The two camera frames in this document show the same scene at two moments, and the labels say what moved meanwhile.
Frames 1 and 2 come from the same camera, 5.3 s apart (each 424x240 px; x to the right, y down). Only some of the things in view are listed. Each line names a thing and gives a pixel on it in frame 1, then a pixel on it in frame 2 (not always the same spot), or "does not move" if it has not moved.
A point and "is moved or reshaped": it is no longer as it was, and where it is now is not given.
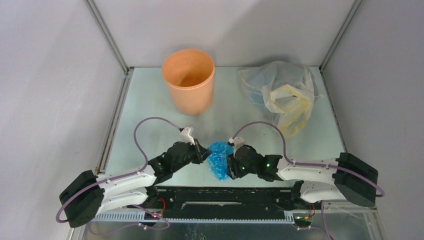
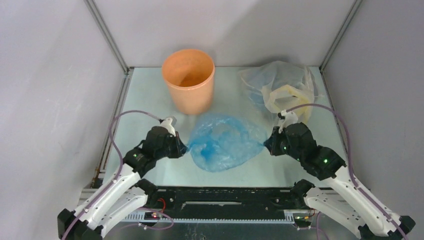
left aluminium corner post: [108, 36] does not move
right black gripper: [230, 167] → [273, 144]
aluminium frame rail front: [291, 217] does not move
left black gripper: [201, 153] → [180, 147]
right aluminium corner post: [351, 14] does not move
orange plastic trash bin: [189, 75] does not move
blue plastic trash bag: [217, 159] is moved or reshaped
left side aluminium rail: [109, 135] does not move
